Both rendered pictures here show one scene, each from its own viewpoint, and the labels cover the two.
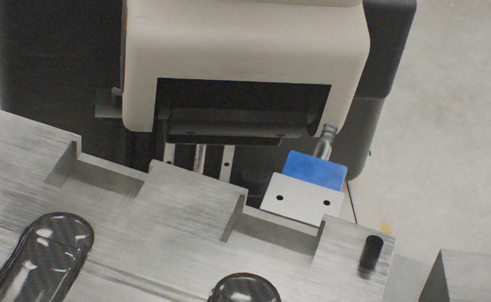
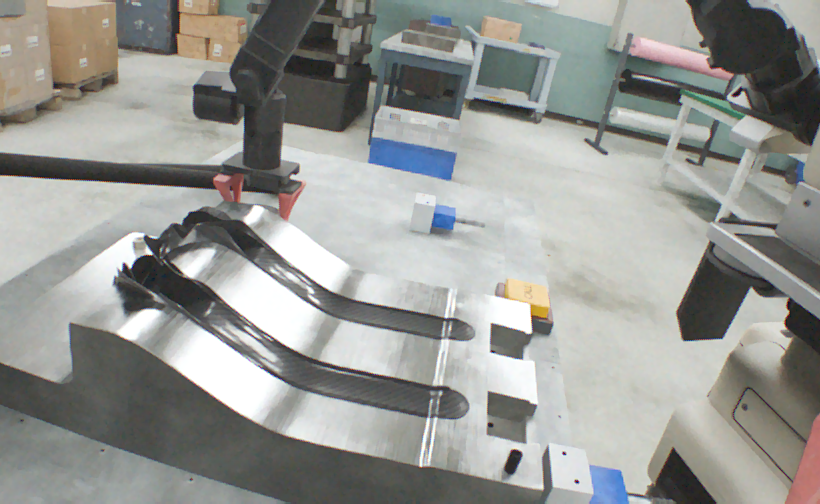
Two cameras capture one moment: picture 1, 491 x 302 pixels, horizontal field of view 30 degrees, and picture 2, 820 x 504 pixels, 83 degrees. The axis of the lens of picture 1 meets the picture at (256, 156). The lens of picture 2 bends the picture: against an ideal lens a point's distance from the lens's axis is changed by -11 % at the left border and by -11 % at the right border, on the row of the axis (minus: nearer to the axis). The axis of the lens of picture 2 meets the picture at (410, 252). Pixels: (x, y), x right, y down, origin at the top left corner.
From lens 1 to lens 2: 0.40 m
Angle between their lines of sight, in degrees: 68
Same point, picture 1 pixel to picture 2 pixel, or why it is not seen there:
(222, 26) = (725, 448)
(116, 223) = (477, 349)
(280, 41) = (747, 488)
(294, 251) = not seen: hidden behind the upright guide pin
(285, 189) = (573, 456)
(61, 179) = (507, 343)
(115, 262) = (451, 349)
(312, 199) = (574, 472)
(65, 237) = (460, 334)
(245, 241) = (510, 427)
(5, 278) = (426, 318)
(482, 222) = not seen: outside the picture
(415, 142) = not seen: outside the picture
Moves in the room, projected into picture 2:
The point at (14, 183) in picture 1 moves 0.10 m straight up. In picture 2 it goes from (484, 313) to (508, 230)
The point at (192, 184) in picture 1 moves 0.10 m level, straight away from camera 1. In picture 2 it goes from (525, 378) to (619, 382)
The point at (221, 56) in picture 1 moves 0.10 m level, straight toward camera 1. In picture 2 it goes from (708, 464) to (637, 465)
